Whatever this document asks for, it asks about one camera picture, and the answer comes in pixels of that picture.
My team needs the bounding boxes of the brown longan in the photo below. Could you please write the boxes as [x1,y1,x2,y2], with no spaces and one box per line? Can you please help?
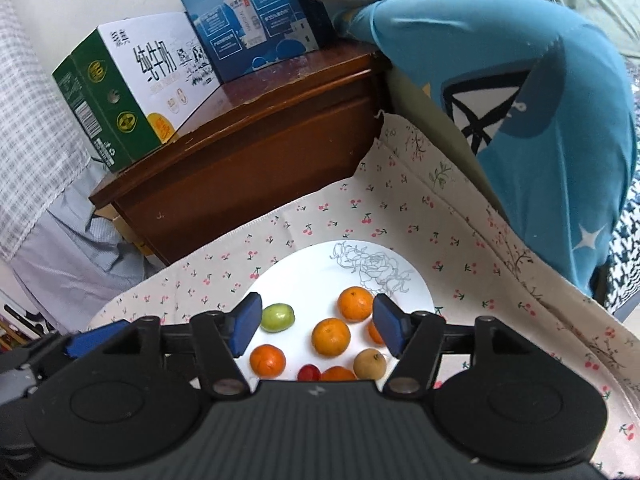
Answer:
[352,349,387,380]

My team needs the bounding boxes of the yellowish tangerine on plate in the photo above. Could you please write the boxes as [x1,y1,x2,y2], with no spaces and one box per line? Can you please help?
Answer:
[311,318,350,358]

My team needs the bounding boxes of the green jujube fruit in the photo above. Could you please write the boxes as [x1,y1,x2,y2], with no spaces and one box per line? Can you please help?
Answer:
[260,304,295,333]

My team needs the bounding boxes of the small orange tangerine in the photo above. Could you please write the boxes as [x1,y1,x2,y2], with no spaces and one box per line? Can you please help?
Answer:
[320,366,357,382]

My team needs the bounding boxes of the cherry print tablecloth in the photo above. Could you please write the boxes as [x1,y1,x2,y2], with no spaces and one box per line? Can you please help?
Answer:
[92,114,639,478]

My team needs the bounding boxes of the green milk carton box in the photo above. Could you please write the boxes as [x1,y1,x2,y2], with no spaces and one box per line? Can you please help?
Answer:
[53,12,220,174]

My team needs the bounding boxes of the orange tangerine on plate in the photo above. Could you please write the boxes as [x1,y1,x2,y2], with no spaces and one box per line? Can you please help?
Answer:
[250,344,286,379]

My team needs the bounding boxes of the checked grey cloth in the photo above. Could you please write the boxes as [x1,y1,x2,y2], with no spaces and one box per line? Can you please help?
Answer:
[1,0,156,332]

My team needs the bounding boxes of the brown wooden cabinet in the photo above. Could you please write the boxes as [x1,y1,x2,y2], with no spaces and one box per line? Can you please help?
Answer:
[90,42,390,264]

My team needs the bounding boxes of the blue milk carton box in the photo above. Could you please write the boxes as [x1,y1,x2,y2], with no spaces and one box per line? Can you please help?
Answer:
[181,0,319,82]

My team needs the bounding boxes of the wooden rack with items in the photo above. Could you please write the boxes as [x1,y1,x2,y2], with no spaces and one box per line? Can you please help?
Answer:
[0,290,54,353]

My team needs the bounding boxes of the blue patterned quilt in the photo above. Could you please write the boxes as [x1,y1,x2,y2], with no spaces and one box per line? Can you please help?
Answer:
[332,0,637,295]

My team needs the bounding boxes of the cardboard box on floor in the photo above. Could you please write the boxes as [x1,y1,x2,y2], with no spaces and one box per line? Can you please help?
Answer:
[96,205,155,257]

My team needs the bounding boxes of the red cherry tomato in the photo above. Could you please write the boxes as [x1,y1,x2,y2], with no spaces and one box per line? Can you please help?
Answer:
[296,364,321,382]

